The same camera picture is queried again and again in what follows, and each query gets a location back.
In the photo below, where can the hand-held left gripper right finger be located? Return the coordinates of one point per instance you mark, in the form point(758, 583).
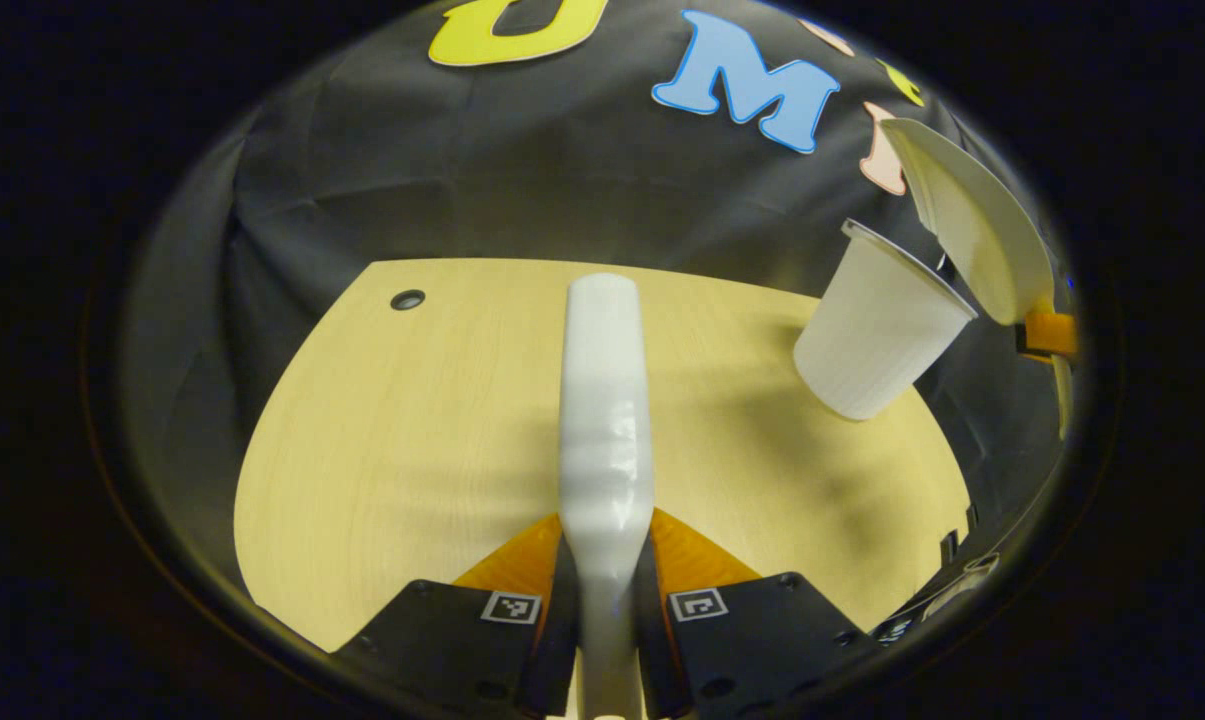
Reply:
point(762, 640)

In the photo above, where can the white dustpan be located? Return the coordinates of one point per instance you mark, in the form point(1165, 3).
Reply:
point(977, 220)

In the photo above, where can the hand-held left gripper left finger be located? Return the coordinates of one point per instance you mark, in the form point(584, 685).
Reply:
point(462, 640)

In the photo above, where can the white ribbed garbage bin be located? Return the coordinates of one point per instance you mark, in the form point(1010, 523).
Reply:
point(872, 330)

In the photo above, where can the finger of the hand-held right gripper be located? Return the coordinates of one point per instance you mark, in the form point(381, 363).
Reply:
point(1050, 335)

